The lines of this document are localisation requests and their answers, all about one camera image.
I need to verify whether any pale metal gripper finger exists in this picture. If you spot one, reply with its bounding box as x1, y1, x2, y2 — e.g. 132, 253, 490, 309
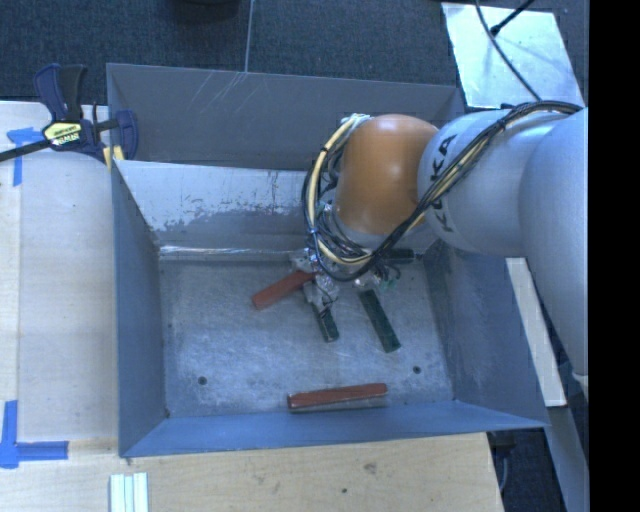
305, 277, 338, 309
289, 251, 318, 274

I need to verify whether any grey metal bin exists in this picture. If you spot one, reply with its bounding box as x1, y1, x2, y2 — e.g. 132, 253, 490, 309
105, 62, 552, 459

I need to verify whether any red-brown flat block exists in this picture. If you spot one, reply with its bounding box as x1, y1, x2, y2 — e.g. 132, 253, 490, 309
285, 382, 390, 414
251, 269, 317, 312

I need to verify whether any dark green flat block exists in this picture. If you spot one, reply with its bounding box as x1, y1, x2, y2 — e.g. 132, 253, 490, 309
309, 298, 341, 344
356, 288, 403, 354

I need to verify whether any pale wood board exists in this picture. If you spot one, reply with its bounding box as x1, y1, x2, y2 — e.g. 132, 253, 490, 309
16, 102, 122, 445

